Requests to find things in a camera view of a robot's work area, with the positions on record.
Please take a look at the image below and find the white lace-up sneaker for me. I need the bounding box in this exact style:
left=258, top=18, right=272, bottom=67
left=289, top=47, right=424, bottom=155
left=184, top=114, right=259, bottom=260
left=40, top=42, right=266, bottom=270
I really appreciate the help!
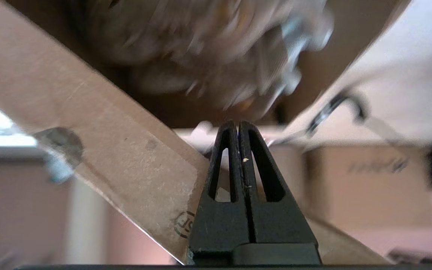
left=85, top=0, right=333, bottom=117

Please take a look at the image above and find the black coiled cable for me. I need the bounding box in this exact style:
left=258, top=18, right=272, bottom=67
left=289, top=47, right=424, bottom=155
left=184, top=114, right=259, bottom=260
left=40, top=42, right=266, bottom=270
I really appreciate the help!
left=306, top=94, right=367, bottom=134

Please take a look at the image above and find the printed cardboard box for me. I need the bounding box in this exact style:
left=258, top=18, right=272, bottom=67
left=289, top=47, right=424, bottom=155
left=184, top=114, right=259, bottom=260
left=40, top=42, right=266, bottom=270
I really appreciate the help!
left=268, top=144, right=432, bottom=230

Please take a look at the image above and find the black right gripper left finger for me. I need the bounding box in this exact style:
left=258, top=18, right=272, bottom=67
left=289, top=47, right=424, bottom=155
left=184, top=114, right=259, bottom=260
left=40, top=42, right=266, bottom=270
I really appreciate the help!
left=188, top=120, right=255, bottom=264

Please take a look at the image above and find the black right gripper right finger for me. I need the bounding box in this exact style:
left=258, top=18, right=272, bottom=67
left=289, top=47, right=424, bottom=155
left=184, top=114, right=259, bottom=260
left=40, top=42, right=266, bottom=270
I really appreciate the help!
left=238, top=120, right=318, bottom=245

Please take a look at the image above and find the brown cardboard shoe box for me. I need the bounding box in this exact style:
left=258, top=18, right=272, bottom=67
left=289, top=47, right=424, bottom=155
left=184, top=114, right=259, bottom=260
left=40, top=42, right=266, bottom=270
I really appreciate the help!
left=0, top=0, right=411, bottom=265

